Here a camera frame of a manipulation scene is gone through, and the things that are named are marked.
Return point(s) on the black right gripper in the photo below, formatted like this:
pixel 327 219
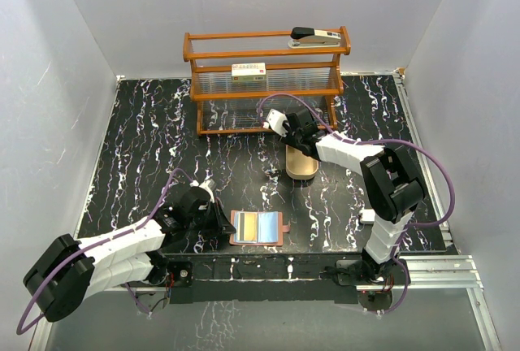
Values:
pixel 288 128

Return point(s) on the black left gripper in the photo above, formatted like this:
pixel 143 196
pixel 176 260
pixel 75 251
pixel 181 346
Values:
pixel 221 223

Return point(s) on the pink leather card holder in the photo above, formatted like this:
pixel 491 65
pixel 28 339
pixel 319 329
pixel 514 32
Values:
pixel 271 229

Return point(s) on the tan oval plastic tray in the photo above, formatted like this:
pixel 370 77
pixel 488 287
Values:
pixel 298 166

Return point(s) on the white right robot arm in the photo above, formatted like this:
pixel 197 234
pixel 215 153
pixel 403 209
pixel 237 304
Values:
pixel 393 183

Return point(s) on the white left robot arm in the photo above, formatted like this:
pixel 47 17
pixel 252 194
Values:
pixel 71 270

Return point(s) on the white staples box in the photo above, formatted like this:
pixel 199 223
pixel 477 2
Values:
pixel 248 72

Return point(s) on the wooden three-tier shelf rack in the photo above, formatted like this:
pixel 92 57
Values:
pixel 226 107

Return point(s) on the black and white stapler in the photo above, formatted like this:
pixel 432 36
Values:
pixel 302 37

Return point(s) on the small white flat device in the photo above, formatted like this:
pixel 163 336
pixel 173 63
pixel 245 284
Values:
pixel 367 216

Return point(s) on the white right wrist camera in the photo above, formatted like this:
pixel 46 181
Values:
pixel 277 122

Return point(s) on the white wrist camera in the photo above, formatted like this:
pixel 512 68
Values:
pixel 277 122
pixel 208 185

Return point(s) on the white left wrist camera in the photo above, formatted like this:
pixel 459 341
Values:
pixel 208 185

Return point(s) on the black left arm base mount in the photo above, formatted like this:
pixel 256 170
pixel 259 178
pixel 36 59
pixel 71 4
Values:
pixel 179 274

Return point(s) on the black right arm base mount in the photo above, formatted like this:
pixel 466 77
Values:
pixel 350 273

